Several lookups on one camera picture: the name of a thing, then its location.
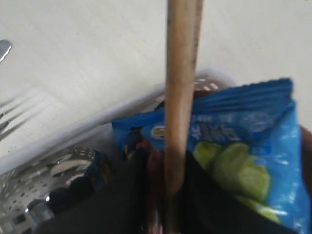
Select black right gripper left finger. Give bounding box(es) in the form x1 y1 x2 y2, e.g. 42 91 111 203
36 149 148 234

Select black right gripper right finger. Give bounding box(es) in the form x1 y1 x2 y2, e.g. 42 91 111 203
180 152 294 234

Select blue chips bag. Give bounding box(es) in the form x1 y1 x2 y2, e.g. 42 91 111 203
111 77 312 234

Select brown wooden plate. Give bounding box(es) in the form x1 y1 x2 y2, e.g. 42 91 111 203
300 126 312 197

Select silver metal fork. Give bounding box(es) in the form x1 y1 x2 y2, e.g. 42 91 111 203
0 89 51 141

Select silver table knife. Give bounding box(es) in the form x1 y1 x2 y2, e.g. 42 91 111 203
0 39 12 62

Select wooden chopstick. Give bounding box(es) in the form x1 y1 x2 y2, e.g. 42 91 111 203
186 0 204 98
164 0 197 234

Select white perforated plastic basket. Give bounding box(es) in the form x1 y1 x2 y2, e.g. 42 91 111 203
0 68 234 234

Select shiny steel cup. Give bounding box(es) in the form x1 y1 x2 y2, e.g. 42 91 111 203
0 146 96 234

